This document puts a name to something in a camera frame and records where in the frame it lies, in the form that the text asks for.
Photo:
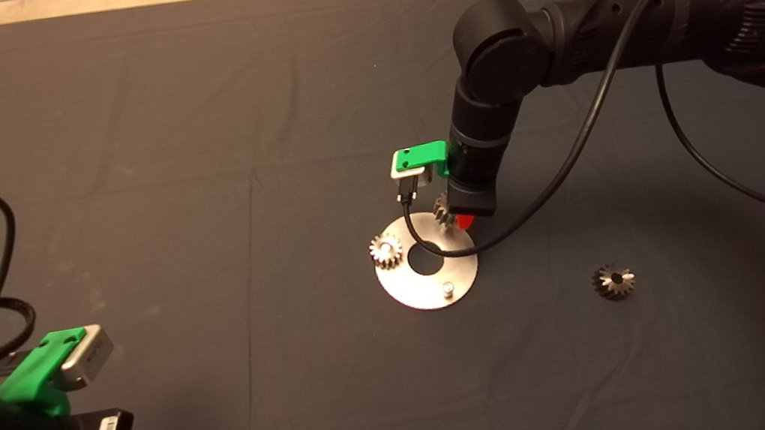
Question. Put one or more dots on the steel planetary gear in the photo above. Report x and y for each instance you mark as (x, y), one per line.
(386, 252)
(443, 212)
(612, 281)

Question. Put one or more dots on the green right camera mount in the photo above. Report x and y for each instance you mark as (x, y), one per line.
(423, 156)

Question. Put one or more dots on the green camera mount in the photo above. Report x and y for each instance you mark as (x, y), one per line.
(31, 374)
(423, 156)

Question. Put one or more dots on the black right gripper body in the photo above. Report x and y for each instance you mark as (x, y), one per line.
(471, 186)

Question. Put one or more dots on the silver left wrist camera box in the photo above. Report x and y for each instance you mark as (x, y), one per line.
(91, 357)

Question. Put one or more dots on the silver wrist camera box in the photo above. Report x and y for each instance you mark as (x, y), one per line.
(415, 176)
(91, 357)

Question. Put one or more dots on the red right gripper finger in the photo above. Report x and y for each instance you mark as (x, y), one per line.
(465, 221)

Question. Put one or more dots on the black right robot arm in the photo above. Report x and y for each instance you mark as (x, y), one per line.
(501, 45)

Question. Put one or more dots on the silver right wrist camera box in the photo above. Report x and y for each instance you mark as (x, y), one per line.
(415, 176)

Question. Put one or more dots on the green left camera mount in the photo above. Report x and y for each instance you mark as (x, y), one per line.
(31, 374)

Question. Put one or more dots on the round metal carrier plate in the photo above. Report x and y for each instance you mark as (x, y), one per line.
(463, 275)

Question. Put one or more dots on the dark grey table cloth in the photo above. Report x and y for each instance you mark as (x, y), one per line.
(187, 123)

